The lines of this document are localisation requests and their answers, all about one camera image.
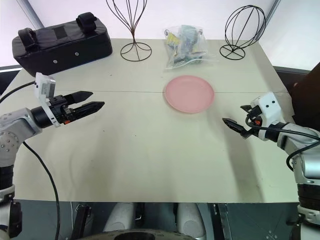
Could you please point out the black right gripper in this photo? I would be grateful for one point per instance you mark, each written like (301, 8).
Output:
(255, 117)

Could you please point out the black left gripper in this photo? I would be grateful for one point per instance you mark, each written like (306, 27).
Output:
(60, 107)

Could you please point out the dark round robot base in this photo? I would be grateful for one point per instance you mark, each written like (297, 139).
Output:
(130, 235)

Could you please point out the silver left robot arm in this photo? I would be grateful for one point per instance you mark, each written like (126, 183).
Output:
(15, 127)

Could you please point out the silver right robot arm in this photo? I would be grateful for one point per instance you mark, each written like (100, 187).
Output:
(297, 160)

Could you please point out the pink round plate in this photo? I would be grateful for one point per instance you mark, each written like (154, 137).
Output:
(189, 94)

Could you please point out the black padded bag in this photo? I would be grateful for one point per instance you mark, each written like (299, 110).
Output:
(62, 47)

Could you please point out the dark brown object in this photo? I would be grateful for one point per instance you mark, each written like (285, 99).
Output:
(306, 100)

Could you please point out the clear plastic bag of items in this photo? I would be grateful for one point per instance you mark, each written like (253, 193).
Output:
(186, 47)

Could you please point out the white robot right leg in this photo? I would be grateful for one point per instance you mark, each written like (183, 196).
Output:
(191, 220)

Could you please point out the white robot leg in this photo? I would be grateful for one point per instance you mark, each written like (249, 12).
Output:
(191, 220)
(119, 217)

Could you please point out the white robot left leg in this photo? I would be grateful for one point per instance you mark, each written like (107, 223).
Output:
(119, 217)

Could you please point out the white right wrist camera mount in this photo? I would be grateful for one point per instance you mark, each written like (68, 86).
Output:
(268, 110)

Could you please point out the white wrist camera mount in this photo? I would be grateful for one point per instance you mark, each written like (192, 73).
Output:
(44, 87)
(268, 110)

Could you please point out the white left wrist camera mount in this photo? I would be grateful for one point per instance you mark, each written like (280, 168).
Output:
(44, 87)

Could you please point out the black table leg bracket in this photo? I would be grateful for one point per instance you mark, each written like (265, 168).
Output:
(81, 220)
(222, 220)

